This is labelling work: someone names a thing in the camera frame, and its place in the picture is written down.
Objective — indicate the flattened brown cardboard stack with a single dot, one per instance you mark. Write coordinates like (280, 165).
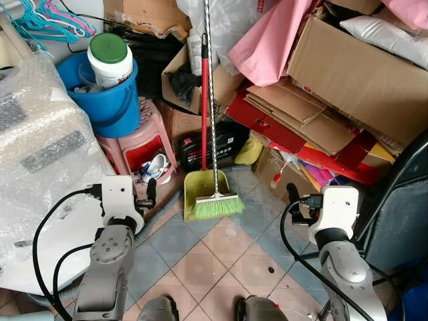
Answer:
(294, 114)

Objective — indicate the pink clothes hangers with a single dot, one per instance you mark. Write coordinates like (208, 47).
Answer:
(70, 17)

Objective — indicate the black chair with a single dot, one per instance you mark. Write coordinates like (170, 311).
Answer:
(401, 214)

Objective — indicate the blue plastic bucket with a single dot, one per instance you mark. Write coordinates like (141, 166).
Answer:
(110, 110)

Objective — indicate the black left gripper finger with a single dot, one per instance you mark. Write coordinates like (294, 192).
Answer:
(152, 189)

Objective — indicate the grey left robot foot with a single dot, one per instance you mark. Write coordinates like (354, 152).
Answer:
(159, 309)

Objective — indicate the open small cardboard box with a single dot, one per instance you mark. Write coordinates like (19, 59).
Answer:
(227, 87)

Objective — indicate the turquoise clothes hangers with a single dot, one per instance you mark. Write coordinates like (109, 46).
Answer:
(37, 27)

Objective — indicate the pink cloth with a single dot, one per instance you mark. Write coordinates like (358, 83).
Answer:
(267, 47)

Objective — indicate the worn brown cardboard box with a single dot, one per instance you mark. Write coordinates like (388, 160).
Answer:
(144, 17)

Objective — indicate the white shoe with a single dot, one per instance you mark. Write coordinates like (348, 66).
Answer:
(155, 167)

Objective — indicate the grey robot foot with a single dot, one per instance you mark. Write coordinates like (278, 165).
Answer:
(159, 309)
(261, 309)

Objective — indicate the black plastic bag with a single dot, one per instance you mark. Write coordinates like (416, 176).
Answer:
(150, 60)

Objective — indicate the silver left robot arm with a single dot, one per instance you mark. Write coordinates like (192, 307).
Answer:
(107, 267)

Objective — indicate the black plastic jug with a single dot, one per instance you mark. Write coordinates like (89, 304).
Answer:
(231, 144)

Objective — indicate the red flat box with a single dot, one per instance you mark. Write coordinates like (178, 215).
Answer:
(254, 126)

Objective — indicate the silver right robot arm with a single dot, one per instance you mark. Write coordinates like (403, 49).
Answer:
(348, 274)

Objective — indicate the white bottle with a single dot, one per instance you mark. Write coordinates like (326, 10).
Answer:
(194, 57)

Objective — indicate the blue cloth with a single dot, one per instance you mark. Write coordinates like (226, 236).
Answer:
(413, 294)

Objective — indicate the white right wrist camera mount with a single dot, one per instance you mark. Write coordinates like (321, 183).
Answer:
(340, 210)

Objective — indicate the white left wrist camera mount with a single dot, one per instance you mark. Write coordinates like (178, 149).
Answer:
(119, 197)

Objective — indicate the grey right robot foot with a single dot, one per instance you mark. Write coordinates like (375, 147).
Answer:
(261, 309)

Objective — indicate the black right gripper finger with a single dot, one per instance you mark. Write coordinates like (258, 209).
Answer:
(293, 194)

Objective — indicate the white plastic bag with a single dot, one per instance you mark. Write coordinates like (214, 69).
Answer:
(381, 37)

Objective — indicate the white jar with green lid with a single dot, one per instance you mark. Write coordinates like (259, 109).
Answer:
(112, 70)

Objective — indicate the pink plastic stool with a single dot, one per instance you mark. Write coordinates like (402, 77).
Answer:
(134, 142)

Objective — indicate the bubble-wrapped white appliance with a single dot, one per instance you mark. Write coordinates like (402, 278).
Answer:
(40, 134)

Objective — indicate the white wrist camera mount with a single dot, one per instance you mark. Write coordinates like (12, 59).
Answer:
(119, 197)
(340, 210)

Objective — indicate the large brown cardboard box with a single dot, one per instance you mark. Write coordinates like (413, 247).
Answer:
(361, 80)

